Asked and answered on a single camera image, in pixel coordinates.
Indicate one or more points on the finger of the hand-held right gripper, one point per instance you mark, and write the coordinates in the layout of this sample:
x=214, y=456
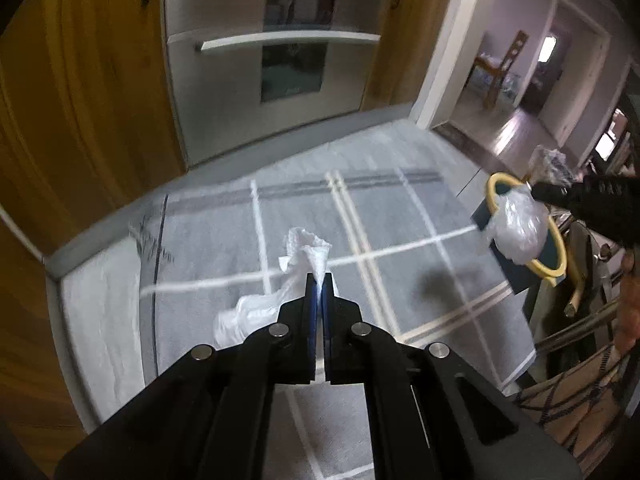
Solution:
x=595, y=197

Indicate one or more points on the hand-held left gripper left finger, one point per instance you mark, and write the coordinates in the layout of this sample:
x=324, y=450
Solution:
x=311, y=320

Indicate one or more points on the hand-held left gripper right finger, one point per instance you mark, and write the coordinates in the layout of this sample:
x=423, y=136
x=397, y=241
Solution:
x=327, y=320

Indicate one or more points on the white tissue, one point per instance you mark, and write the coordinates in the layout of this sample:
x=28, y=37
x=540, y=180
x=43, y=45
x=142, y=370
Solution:
x=305, y=255

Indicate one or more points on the white plastic bag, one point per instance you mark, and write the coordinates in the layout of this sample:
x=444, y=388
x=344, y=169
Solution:
x=520, y=225

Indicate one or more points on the teal bin with yellow rim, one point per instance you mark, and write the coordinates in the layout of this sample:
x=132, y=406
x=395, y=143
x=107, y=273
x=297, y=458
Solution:
x=520, y=275

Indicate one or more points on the person's right hand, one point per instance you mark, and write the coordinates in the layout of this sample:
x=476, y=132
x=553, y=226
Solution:
x=631, y=310

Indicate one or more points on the bin with clear plastic liner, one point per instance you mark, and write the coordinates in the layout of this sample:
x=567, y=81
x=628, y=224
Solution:
x=550, y=162

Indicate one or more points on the grey striped rug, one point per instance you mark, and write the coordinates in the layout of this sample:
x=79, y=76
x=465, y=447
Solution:
x=390, y=220

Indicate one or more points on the wooden chair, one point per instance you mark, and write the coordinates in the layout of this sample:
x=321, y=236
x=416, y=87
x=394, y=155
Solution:
x=510, y=60

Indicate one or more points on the metal rack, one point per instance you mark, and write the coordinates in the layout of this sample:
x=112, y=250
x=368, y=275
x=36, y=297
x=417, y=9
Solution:
x=580, y=360

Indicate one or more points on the narrow wooden cabinet door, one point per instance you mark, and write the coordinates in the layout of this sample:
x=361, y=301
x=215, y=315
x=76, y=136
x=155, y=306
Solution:
x=405, y=40

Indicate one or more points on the stainless steel oven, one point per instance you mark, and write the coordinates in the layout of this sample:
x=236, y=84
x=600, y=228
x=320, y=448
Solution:
x=290, y=60

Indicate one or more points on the wide wooden cabinet door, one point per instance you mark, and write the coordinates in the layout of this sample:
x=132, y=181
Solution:
x=85, y=85

